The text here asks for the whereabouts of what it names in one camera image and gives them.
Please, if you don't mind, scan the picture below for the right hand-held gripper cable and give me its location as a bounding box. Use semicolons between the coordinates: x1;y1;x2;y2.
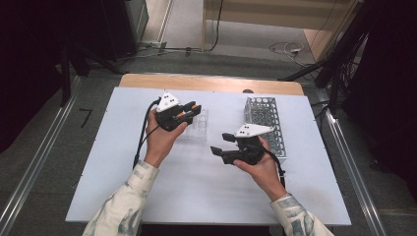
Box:
260;146;287;190

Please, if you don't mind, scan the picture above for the left hand-held gripper cable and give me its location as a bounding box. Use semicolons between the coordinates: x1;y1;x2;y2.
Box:
132;97;161;170

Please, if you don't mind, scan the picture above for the black curtain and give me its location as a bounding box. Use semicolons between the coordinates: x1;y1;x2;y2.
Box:
340;0;417;193
0;0;103;154

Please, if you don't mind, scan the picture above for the black metal stand with cables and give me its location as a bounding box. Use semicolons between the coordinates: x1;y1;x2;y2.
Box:
278;0;373;114

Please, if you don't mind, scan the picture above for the light wooden furniture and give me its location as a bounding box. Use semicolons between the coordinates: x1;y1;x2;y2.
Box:
201;0;363;63

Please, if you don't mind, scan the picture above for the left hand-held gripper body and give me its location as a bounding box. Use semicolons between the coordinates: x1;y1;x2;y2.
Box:
153;91;190;133

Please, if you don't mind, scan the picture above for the person's right hand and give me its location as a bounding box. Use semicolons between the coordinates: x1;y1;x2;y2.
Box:
233;136;288;202

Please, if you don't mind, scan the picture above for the white coiled cable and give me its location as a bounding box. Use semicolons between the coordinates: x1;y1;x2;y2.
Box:
268;40;317;69

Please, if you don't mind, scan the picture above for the person's left hand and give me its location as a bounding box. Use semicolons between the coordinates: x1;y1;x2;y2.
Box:
144;107;190;169

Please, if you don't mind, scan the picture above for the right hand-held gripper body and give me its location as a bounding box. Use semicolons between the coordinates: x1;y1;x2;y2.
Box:
222;123;275;166

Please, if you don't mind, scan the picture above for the grey power strip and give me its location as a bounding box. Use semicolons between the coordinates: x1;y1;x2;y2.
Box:
139;39;168;50

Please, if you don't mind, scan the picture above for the dark equipment cabinet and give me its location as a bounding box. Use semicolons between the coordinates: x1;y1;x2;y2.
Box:
97;0;150;63

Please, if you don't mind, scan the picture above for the clear plastic tube rack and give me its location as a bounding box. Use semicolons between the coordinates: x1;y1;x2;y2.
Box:
178;107;209;142

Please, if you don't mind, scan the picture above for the black hanging cable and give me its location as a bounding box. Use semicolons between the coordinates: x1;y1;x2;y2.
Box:
208;0;225;53

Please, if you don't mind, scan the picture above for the white board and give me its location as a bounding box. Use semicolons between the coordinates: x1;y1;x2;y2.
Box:
64;87;352;227

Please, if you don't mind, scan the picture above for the hand-held gripper cable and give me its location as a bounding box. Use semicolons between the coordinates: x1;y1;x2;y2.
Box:
132;97;161;170
260;146;287;190

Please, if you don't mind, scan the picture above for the perforated metal tube rack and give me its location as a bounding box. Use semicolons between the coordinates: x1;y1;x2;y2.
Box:
244;95;288;161

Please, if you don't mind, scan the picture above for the aluminium floor rail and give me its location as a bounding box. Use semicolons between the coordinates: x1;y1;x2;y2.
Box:
0;77;83;236
323;107;387;236

